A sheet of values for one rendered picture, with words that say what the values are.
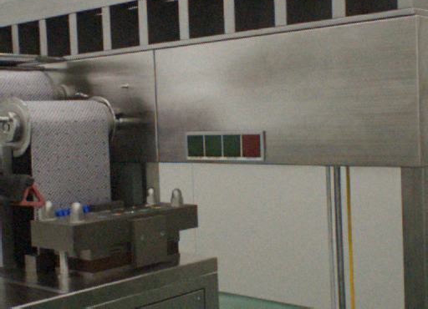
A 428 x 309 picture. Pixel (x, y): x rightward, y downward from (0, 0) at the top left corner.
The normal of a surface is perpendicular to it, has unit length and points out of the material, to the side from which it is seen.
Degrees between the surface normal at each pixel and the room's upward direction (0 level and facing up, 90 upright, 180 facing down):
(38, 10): 90
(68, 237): 90
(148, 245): 90
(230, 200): 90
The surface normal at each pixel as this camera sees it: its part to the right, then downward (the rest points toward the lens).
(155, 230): 0.74, 0.00
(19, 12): -0.67, 0.07
